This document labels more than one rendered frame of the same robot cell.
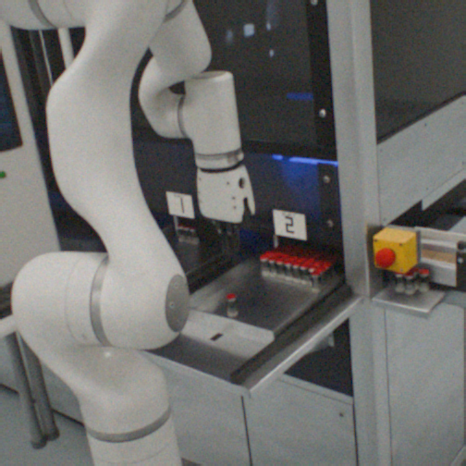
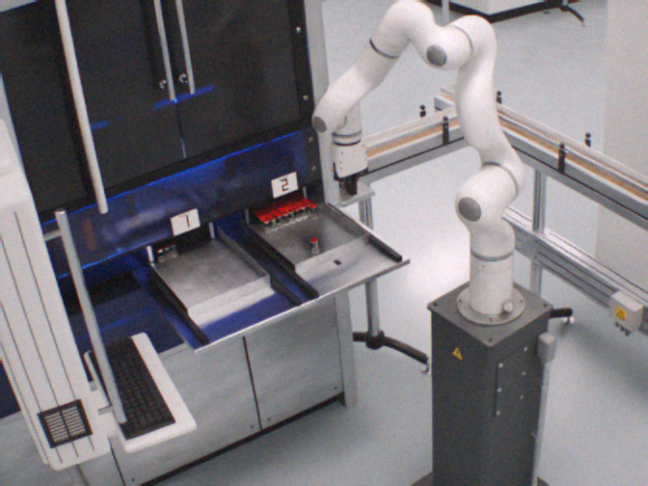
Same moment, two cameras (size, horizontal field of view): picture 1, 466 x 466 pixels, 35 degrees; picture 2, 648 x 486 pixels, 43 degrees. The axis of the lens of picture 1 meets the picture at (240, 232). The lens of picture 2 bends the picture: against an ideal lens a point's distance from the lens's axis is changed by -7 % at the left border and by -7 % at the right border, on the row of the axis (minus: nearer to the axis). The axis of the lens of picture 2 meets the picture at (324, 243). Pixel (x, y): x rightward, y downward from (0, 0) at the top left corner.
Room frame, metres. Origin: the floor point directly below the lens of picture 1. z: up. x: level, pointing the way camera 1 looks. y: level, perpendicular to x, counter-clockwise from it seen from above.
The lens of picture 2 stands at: (0.61, 2.12, 2.31)
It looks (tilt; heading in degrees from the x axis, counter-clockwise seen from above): 32 degrees down; 290
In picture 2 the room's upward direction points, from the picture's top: 6 degrees counter-clockwise
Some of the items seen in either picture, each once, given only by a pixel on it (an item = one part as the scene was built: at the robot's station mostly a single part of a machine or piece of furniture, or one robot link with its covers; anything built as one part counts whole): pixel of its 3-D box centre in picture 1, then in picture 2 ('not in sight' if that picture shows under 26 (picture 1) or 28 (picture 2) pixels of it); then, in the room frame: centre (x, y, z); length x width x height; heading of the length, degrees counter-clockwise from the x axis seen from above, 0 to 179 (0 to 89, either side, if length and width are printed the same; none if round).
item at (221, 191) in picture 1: (223, 189); (348, 153); (1.28, 0.02, 1.21); 0.10 x 0.08 x 0.11; 48
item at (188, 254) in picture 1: (163, 262); (204, 269); (1.69, 0.20, 0.90); 0.34 x 0.26 x 0.04; 138
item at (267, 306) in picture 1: (270, 289); (303, 230); (1.46, -0.05, 0.90); 0.34 x 0.26 x 0.04; 139
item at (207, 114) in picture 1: (210, 111); (343, 107); (1.28, 0.03, 1.35); 0.09 x 0.08 x 0.13; 69
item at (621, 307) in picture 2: not in sight; (625, 310); (0.43, -0.33, 0.50); 0.12 x 0.05 x 0.09; 138
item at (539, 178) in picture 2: not in sight; (537, 250); (0.79, -0.73, 0.46); 0.09 x 0.09 x 0.77; 48
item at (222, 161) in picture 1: (219, 156); (347, 133); (1.27, 0.02, 1.27); 0.09 x 0.08 x 0.03; 48
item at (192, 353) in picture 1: (196, 298); (266, 267); (1.53, 0.12, 0.87); 0.70 x 0.48 x 0.02; 48
